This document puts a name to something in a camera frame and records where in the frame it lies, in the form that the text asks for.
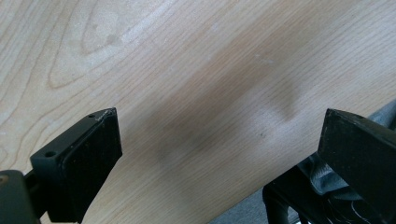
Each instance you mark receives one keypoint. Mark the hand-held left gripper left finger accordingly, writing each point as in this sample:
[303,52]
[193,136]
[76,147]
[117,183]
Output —
[77,161]

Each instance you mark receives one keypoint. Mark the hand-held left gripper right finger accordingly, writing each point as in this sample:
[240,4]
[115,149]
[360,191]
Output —
[361,155]

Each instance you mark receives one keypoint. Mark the grey cloth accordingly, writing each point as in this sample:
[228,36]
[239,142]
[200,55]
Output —
[327,182]

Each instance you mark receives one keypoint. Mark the black metal frame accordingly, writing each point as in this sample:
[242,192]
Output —
[288,193]

